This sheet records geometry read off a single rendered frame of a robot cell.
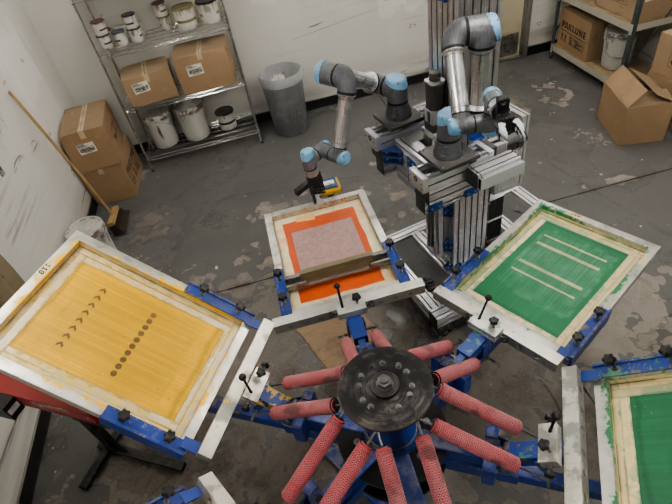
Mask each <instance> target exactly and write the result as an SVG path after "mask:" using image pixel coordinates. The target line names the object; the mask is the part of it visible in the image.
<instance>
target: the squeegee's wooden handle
mask: <svg viewBox="0 0 672 504"><path fill-rule="evenodd" d="M371 262H374V259H373V254H372V252H371V251H370V252H366V253H362V254H358V255H355V256H351V257H347V258H344V259H340V260H336V261H333V262H329V263H325V264H322V265H318V266H314V267H311V268H307V269H303V270H300V271H299V274H300V277H301V281H306V283H307V284H309V282H311V281H315V280H319V279H322V278H326V277H329V276H333V275H337V274H340V273H344V272H348V271H351V270H355V269H359V268H362V267H366V266H369V267H371V266H370V263H371Z"/></svg>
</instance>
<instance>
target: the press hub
mask: <svg viewBox="0 0 672 504"><path fill-rule="evenodd" d="M433 395H434V383H433V378H432V375H431V373H430V371H429V369H428V367H427V366H426V364H425V363H424V362H423V361H422V360H421V359H420V358H419V357H417V356H416V355H415V354H413V353H411V352H409V351H407V350H405V349H402V348H398V347H391V346H383V347H375V348H371V349H368V350H366V351H364V352H362V353H360V354H358V355H357V356H355V357H354V358H353V359H352V360H351V361H350V362H349V363H348V364H347V365H346V366H345V368H344V369H343V371H342V373H341V375H340V378H339V382H338V398H339V402H340V405H341V407H342V409H343V411H344V413H345V414H346V415H347V416H348V417H349V418H350V419H351V420H352V421H353V422H354V423H356V424H357V425H359V426H360V427H362V428H363V431H364V434H363V433H358V432H354V431H349V430H345V429H341V431H340V432H339V434H338V435H337V441H338V447H339V451H340V454H341V456H342V459H343V463H344V464H345V462H346V461H347V459H348V458H349V456H350V454H351V453H352V451H353V450H354V448H355V447H356V445H357V444H358V442H359V440H365V441H368V440H369V438H370V437H371V435H372V434H373V432H376V434H375V435H374V437H373V439H372V440H371V442H370V444H371V445H372V447H373V448H372V449H373V451H374V452H375V451H376V449H377V448H379V447H381V446H380V443H379V439H378V436H377V432H379V433H380V437H381V440H382V444H383V446H386V445H388V446H389V447H391V449H392V453H393V456H394V457H400V456H403V455H405V454H407V453H409V456H410V459H411V461H412V464H413V467H414V470H415V473H416V476H417V478H418V481H419V484H420V487H421V490H422V493H423V495H425V494H427V493H428V492H430V488H429V485H428V482H427V479H426V475H425V472H424V469H423V466H422V462H421V459H420V456H419V453H418V449H417V446H416V443H415V439H416V436H419V435H420V432H419V429H418V425H417V422H418V421H419V423H420V426H421V429H426V430H428V427H429V425H428V424H426V423H424V422H422V421H420V419H421V418H422V419H424V420H426V421H428V422H430V421H431V420H432V419H434V418H438V419H440V420H442V421H444V422H446V419H445V416H444V414H443V412H442V410H441V409H440V407H439V406H438V404H437V403H436V402H435V401H434V400H433ZM432 400H433V401H432ZM446 423H447V422H446ZM435 451H436V454H437V457H438V460H439V463H440V466H441V470H442V473H443V474H444V472H445V469H446V465H445V464H442V462H443V460H444V458H445V456H446V451H441V450H437V449H435ZM360 480H361V481H363V482H364V483H366V484H368V485H367V486H366V487H365V488H364V490H363V492H364V493H365V494H367V495H368V496H370V497H372V498H374V499H377V500H380V501H383V502H386V504H389V501H388V497H387V494H386V490H385V487H384V483H383V480H382V476H381V472H380V469H379V465H378V462H377V460H376V461H375V462H374V463H373V464H372V465H371V466H370V467H369V468H368V469H367V471H366V472H365V473H364V474H363V475H362V476H361V477H360Z"/></svg>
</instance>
